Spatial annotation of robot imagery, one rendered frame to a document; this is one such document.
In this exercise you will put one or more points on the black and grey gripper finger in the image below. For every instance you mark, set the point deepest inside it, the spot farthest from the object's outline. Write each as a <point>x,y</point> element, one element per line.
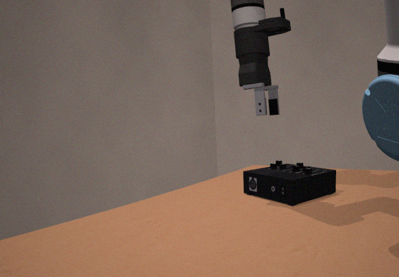
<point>260,99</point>
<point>273,99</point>

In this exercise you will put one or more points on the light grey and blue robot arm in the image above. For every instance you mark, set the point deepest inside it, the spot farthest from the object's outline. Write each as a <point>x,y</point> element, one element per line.
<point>380,105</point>

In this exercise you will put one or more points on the black lighting desk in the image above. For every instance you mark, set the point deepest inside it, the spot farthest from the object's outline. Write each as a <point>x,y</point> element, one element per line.
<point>289,184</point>

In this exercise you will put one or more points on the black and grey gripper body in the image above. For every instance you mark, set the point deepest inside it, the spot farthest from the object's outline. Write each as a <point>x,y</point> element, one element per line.
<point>252,29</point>

